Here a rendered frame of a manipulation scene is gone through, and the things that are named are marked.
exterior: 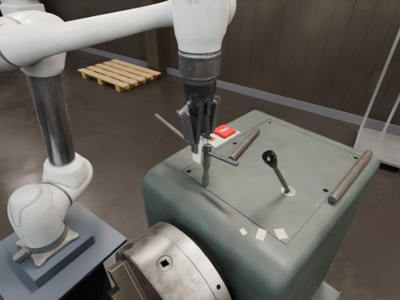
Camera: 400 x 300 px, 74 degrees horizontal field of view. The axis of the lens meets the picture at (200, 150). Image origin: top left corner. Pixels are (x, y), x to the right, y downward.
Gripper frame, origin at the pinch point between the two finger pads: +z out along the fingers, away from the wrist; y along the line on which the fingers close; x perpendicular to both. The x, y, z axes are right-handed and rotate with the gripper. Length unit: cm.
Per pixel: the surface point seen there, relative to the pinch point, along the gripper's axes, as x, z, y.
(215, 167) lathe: 0.9, 8.6, -5.4
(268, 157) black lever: 18.4, -5.6, -3.3
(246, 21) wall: -208, 28, -294
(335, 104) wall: -66, 115, -318
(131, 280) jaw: 7.7, 17.7, 29.2
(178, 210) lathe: 3.9, 11.3, 11.6
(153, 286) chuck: 15.7, 10.9, 27.9
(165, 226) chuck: 5.2, 11.8, 17.0
